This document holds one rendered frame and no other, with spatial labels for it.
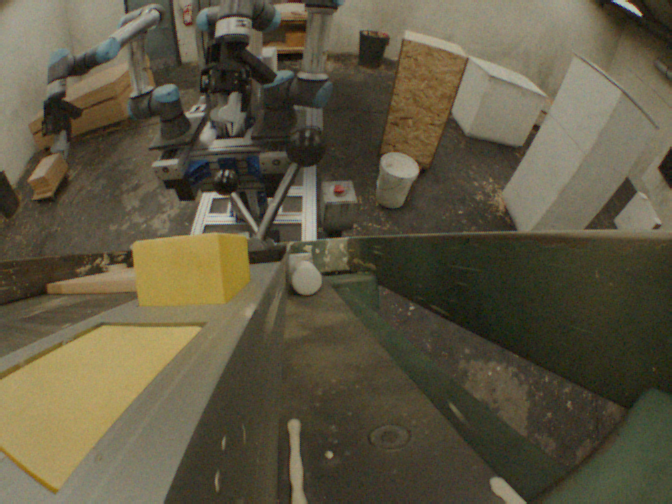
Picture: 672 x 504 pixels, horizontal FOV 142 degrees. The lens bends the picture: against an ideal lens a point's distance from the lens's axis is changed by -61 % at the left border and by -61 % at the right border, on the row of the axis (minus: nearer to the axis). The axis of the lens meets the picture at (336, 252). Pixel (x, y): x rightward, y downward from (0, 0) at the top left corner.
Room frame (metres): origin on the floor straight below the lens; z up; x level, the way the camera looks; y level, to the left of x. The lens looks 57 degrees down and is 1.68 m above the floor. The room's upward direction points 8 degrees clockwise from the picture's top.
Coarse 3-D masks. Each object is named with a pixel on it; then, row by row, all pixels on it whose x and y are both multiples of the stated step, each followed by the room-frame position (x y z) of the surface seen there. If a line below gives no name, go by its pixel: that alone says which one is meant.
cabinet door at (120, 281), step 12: (96, 276) 0.14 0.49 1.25; (108, 276) 0.15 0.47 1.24; (120, 276) 0.15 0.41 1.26; (132, 276) 0.15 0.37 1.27; (48, 288) 0.05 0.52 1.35; (60, 288) 0.06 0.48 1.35; (72, 288) 0.07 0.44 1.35; (84, 288) 0.08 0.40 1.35; (96, 288) 0.09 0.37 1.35; (108, 288) 0.10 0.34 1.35; (120, 288) 0.10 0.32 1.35; (132, 288) 0.11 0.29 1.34
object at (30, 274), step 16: (48, 256) 0.11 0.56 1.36; (64, 256) 0.14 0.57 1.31; (80, 256) 0.17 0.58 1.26; (96, 256) 0.21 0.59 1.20; (112, 256) 0.25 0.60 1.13; (128, 256) 0.29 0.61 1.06; (0, 272) 0.01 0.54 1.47; (16, 272) 0.03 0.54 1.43; (32, 272) 0.06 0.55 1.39; (48, 272) 0.08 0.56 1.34; (64, 272) 0.11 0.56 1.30; (80, 272) 0.14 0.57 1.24; (96, 272) 0.17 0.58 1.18; (0, 288) -0.01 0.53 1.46; (16, 288) 0.01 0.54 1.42; (32, 288) 0.03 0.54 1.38
